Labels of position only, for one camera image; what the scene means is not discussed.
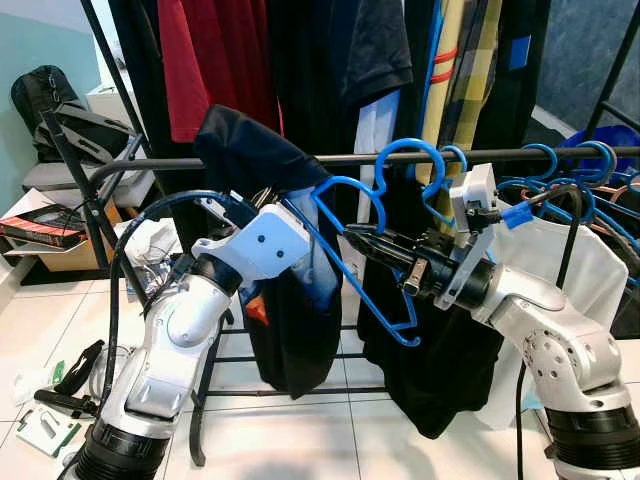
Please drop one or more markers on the brown cardboard box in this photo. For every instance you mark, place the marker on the brown cardboard box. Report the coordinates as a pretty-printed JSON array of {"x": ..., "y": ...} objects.
[{"x": 75, "y": 255}]

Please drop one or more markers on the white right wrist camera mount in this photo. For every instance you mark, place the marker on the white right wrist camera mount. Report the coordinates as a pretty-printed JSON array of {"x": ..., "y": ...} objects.
[{"x": 472, "y": 192}]

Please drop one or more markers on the black metal clothes rack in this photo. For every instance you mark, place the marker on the black metal clothes rack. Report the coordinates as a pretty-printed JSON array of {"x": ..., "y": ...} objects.
[{"x": 345, "y": 158}]

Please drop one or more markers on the red hanging garment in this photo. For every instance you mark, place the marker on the red hanging garment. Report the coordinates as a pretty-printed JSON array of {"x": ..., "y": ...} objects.
[{"x": 215, "y": 60}]

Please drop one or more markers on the black garment blue patch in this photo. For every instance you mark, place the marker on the black garment blue patch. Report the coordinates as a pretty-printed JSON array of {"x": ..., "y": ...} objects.
[{"x": 515, "y": 100}]

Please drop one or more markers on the white hanging shirt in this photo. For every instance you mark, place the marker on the white hanging shirt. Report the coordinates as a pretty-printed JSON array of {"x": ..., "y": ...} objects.
[{"x": 590, "y": 260}]

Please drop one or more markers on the black handheld device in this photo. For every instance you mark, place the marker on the black handheld device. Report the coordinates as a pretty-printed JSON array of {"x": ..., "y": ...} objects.
[{"x": 65, "y": 402}]

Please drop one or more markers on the blue plastic tub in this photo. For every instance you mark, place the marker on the blue plastic tub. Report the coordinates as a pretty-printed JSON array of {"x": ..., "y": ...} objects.
[{"x": 625, "y": 140}]

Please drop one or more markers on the red and black box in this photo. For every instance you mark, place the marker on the red and black box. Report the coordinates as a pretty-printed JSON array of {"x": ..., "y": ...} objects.
[{"x": 40, "y": 228}]

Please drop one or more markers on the white crumpled cloth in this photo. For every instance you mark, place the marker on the white crumpled cloth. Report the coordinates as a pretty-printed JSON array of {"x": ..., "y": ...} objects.
[{"x": 150, "y": 240}]

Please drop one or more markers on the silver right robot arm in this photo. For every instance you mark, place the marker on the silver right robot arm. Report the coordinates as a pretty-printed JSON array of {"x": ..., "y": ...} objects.
[{"x": 570, "y": 340}]

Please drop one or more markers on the blue plastic clothes hanger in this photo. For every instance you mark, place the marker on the blue plastic clothes hanger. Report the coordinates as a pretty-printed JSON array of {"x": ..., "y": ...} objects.
[
  {"x": 612, "y": 160},
  {"x": 340, "y": 270},
  {"x": 552, "y": 160},
  {"x": 460, "y": 152}
]

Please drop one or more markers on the long black hanging garment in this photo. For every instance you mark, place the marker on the long black hanging garment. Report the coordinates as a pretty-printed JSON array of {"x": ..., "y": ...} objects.
[
  {"x": 300, "y": 70},
  {"x": 140, "y": 80}
]

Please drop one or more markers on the black hanging shirt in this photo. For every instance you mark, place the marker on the black hanging shirt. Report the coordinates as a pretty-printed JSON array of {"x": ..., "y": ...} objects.
[{"x": 430, "y": 360}]

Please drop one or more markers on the white and blue garment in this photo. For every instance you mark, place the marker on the white and blue garment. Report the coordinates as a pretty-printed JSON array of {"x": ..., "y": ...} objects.
[{"x": 372, "y": 125}]

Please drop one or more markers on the black shirt red label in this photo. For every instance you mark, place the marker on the black shirt red label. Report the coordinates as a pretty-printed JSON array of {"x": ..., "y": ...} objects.
[{"x": 250, "y": 150}]

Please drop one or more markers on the dark grey hanging t-shirt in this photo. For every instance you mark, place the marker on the dark grey hanging t-shirt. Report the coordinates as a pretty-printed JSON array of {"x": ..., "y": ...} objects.
[{"x": 375, "y": 50}]

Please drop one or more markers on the black backpack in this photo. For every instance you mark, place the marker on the black backpack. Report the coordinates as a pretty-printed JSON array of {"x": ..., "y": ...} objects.
[{"x": 45, "y": 100}]

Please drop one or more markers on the white adapter box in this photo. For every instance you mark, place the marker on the white adapter box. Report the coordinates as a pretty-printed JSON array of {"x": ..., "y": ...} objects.
[{"x": 45, "y": 432}]

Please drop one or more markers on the yellow plaid hanging garment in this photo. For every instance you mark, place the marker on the yellow plaid hanging garment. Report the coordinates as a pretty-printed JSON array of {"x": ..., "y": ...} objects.
[{"x": 470, "y": 70}]

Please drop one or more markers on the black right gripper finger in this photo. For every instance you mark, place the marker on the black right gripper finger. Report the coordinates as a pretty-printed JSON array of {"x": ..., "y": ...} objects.
[
  {"x": 385, "y": 251},
  {"x": 375, "y": 238}
]

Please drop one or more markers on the clear plastic bag green label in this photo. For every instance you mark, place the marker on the clear plastic bag green label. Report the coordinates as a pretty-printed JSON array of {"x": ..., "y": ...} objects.
[{"x": 30, "y": 385}]

